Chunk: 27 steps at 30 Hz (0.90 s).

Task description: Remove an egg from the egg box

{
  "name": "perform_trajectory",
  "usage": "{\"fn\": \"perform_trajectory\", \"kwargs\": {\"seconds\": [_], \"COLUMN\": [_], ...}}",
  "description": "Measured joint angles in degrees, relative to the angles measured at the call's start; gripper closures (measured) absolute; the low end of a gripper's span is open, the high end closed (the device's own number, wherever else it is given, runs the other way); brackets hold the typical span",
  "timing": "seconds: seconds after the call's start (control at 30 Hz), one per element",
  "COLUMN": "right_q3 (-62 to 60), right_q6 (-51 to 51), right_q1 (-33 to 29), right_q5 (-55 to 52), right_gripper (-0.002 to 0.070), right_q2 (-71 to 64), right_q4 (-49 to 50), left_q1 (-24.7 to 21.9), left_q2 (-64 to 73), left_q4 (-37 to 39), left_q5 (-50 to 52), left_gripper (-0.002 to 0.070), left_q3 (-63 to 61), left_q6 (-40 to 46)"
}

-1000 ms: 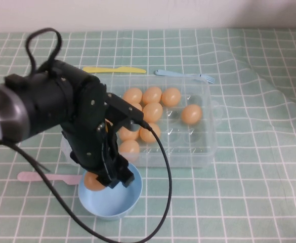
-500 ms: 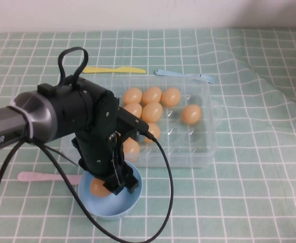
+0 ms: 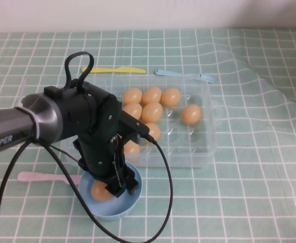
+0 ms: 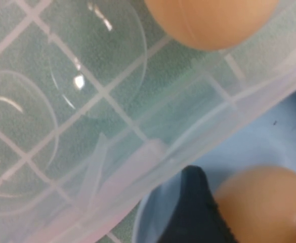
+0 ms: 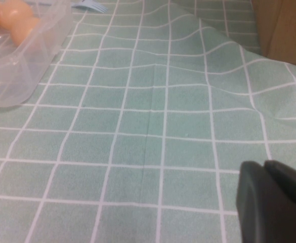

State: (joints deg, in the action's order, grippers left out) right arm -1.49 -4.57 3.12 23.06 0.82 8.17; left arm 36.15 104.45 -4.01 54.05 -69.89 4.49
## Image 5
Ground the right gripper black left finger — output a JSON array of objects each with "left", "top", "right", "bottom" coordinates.
[{"left": 235, "top": 160, "right": 296, "bottom": 243}]

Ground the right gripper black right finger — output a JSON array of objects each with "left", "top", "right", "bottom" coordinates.
[{"left": 263, "top": 158, "right": 296, "bottom": 215}]

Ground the brown cardboard box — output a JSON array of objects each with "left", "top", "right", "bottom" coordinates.
[{"left": 250, "top": 0, "right": 296, "bottom": 68}]

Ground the clear plastic egg box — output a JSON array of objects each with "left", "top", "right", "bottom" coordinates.
[{"left": 0, "top": 0, "right": 74, "bottom": 107}]

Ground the beige plastic egg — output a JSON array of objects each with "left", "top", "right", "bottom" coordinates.
[{"left": 0, "top": 0, "right": 41, "bottom": 47}]

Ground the green white-grid tablecloth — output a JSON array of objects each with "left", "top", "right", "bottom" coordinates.
[{"left": 0, "top": 0, "right": 296, "bottom": 243}]

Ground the blue plastic fork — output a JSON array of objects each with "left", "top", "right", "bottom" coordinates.
[{"left": 71, "top": 0, "right": 108, "bottom": 13}]

